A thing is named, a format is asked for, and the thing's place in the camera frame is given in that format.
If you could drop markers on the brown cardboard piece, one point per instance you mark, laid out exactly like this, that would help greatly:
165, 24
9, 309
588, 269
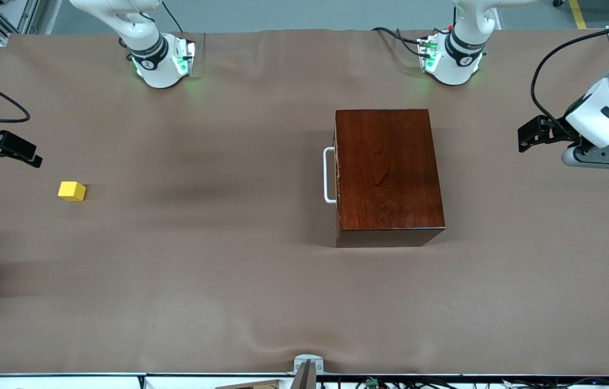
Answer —
253, 385

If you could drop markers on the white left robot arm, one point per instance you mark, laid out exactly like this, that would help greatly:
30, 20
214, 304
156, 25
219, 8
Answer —
458, 65

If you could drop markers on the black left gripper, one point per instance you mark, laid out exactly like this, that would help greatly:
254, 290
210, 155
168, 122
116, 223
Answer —
562, 128

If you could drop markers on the dark brown wooden cabinet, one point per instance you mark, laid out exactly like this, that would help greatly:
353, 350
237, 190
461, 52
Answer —
391, 173

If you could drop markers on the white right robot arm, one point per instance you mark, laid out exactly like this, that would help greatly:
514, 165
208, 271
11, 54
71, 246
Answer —
148, 54

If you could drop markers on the yellow floor tape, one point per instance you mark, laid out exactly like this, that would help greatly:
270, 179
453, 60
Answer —
578, 13

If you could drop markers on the yellow block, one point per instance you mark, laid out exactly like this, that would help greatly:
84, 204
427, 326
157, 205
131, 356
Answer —
71, 190

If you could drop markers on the grey metal clamp bracket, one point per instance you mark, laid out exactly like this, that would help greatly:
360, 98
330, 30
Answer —
309, 363

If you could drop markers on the brown table mat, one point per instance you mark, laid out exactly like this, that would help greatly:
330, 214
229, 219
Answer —
175, 302

